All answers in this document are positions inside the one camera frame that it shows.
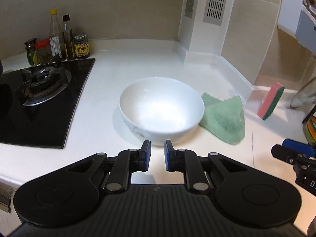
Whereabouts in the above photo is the black glass gas stove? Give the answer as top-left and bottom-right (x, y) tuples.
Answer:
(0, 58), (96, 150)

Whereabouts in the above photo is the wide grey vent grille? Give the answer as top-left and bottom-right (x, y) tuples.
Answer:
(203, 0), (230, 25)

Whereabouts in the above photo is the yellow cap clear bottle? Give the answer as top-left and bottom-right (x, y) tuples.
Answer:
(49, 9), (67, 62)

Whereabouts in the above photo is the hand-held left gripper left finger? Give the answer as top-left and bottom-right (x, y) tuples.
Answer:
(65, 139), (151, 194)

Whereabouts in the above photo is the white and blue appliance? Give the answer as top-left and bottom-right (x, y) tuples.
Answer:
(276, 0), (316, 52)

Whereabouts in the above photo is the gas burner with pan support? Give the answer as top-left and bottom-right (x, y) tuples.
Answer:
(15, 54), (72, 106)

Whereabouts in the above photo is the green microfibre cloth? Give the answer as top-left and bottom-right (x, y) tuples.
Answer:
(199, 92), (245, 146)

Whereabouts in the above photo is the pink and green sponge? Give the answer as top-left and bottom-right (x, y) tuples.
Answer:
(257, 82), (285, 120)

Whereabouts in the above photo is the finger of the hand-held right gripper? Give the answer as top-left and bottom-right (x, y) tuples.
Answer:
(271, 138), (316, 165)

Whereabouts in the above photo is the colourful striped bowl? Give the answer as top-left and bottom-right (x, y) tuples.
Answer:
(303, 116), (316, 144)

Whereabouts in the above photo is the black lid sauce jar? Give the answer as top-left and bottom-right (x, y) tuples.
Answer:
(73, 34), (90, 59)

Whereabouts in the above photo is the white ceramic bowl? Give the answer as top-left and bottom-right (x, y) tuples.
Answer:
(119, 77), (205, 147)

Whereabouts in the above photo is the dark cap oil bottle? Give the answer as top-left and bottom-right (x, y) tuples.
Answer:
(62, 15), (76, 60)

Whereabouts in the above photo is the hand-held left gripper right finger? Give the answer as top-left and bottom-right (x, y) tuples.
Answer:
(164, 139), (249, 194)

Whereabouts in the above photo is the glass pot lid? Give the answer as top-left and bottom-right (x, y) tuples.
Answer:
(290, 75), (316, 109)

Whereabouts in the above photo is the red lid jar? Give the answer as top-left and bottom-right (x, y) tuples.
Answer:
(35, 39), (53, 65)

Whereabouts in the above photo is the green label jar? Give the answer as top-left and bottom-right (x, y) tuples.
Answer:
(24, 38), (40, 66)

